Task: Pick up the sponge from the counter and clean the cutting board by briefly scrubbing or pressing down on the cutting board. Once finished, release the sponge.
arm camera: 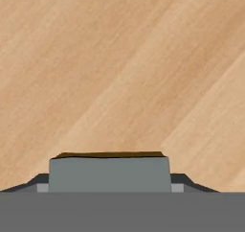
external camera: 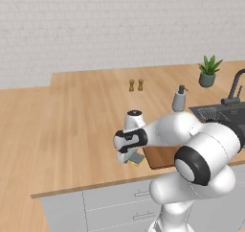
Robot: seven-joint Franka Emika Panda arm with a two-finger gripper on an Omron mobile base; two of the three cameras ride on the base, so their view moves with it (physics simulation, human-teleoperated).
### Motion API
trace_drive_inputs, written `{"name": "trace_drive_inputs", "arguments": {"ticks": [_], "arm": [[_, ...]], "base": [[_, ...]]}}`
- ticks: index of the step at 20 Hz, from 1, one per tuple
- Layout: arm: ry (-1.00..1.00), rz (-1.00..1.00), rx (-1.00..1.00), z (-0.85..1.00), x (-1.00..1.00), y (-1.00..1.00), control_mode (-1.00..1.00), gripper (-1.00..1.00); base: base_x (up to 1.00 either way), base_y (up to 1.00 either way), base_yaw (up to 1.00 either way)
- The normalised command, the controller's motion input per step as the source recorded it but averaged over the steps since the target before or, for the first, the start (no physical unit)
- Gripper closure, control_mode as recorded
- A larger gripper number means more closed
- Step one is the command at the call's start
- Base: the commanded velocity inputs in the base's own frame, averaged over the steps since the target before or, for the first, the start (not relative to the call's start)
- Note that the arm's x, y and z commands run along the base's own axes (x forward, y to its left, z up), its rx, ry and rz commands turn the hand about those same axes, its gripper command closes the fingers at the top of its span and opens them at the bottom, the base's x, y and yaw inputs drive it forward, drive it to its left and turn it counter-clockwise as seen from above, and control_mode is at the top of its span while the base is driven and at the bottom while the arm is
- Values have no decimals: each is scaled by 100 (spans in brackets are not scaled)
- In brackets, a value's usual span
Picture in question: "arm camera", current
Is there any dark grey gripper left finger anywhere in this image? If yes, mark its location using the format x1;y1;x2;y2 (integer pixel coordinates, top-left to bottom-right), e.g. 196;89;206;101
0;173;50;194

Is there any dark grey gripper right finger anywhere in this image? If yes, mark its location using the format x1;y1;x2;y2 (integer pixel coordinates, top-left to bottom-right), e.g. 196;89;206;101
169;173;221;194

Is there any grey sponge with brown top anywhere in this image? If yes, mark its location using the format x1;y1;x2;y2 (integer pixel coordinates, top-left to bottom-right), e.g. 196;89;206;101
48;151;173;194

